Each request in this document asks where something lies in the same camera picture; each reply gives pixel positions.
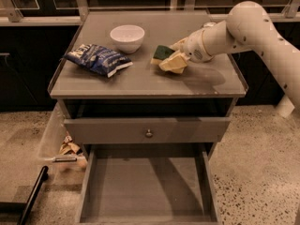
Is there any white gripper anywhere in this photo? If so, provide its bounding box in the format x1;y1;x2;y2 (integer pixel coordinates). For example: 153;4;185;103
158;29;213;74

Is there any green yellow sponge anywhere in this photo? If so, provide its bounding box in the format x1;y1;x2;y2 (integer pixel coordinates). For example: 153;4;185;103
151;45;174;65

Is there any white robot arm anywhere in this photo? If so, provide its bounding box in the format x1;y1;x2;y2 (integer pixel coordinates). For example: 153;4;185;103
158;1;300;107

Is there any grey drawer cabinet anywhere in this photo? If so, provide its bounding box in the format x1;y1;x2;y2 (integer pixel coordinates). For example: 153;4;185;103
47;9;249;161

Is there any grey top drawer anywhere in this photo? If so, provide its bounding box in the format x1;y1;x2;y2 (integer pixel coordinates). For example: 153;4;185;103
64;117;231;144

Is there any grey open middle drawer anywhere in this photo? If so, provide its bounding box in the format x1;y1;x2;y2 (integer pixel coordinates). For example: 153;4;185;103
75;145;221;225

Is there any orange soda can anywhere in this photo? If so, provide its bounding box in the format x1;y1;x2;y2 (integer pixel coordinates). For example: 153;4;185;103
202;22;216;28

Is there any white ceramic bowl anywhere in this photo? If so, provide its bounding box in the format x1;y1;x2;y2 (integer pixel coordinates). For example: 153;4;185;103
110;24;145;54

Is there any blue chip bag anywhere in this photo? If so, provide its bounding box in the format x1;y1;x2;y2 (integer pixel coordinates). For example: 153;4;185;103
64;44;132;78

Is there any clear plastic storage bin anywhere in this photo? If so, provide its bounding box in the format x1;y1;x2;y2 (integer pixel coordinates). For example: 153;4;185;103
37;104;87;173

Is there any white post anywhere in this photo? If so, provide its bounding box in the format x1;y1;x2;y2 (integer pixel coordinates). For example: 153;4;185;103
276;95;294;118

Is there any black bar handle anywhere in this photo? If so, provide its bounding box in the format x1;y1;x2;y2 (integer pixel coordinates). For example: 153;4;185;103
17;166;49;225

